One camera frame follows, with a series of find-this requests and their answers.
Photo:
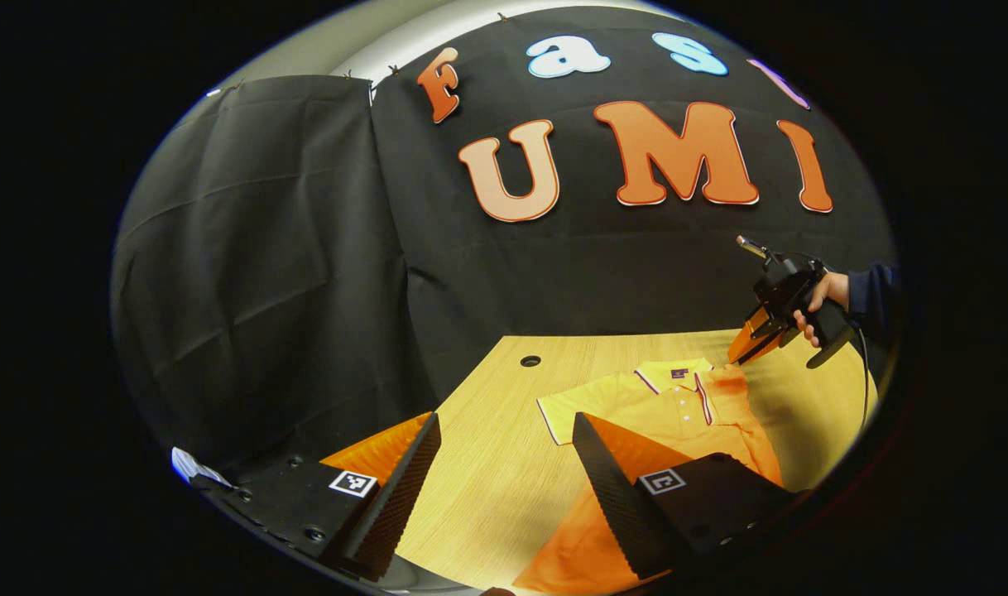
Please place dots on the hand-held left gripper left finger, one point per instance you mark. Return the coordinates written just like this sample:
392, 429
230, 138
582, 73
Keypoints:
400, 497

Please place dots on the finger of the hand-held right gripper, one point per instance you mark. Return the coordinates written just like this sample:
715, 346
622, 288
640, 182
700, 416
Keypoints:
752, 339

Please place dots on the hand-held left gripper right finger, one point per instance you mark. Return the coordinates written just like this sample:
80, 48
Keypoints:
616, 497

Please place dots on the orange polo T-shirt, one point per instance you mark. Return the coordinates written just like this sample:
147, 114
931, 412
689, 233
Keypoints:
669, 414

